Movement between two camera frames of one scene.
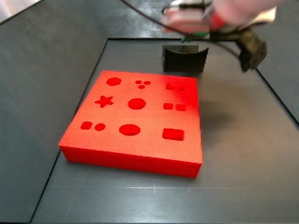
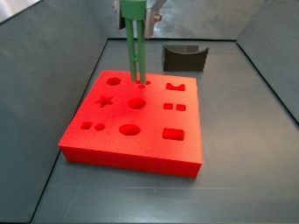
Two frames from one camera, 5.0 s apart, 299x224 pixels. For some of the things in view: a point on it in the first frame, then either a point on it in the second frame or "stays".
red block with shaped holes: (139, 125) stays
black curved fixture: (183, 59) stays
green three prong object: (194, 34) to (134, 11)
